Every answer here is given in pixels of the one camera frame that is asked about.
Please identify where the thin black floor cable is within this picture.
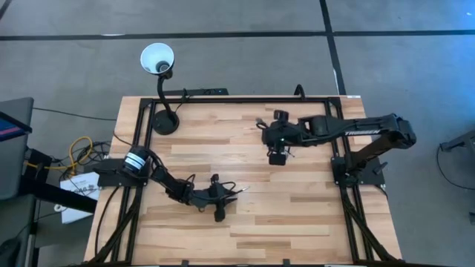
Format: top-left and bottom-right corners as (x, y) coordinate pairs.
(435, 145), (475, 192)
(32, 107), (118, 122)

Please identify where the grey computer monitor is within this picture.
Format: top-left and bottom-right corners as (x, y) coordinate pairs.
(0, 96), (35, 202)

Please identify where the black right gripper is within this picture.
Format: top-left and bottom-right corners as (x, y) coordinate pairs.
(261, 110), (302, 151)

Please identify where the black gooseneck desk lamp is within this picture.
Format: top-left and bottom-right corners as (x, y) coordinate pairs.
(140, 42), (181, 136)

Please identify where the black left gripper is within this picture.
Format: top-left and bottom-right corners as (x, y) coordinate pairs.
(189, 174), (240, 208)

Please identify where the thick black cable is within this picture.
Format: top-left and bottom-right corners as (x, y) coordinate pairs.
(94, 185), (120, 257)

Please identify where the white paper sheet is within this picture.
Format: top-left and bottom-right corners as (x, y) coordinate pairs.
(58, 171), (102, 225)

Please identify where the black lamp cable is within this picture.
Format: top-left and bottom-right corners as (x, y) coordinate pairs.
(172, 88), (192, 114)

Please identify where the black desk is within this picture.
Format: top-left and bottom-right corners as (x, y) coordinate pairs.
(0, 148), (99, 267)

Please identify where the yellow cable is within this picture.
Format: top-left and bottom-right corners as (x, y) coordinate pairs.
(24, 136), (94, 176)

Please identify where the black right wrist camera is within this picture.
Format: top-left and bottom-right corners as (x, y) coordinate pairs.
(268, 147), (287, 166)

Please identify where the black computer mouse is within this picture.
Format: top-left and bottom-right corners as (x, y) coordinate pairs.
(0, 237), (22, 267)

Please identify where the black aluminium table frame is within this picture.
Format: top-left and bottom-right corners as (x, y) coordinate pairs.
(83, 96), (401, 267)

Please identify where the black power strip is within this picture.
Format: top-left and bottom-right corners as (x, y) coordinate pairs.
(162, 88), (229, 97)

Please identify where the black arched hook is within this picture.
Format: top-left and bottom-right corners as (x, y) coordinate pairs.
(293, 84), (308, 102)

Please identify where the grey equipment leg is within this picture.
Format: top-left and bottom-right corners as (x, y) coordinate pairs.
(439, 128), (475, 154)

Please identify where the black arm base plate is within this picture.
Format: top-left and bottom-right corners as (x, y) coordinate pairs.
(331, 157), (387, 187)
(92, 162), (150, 188)

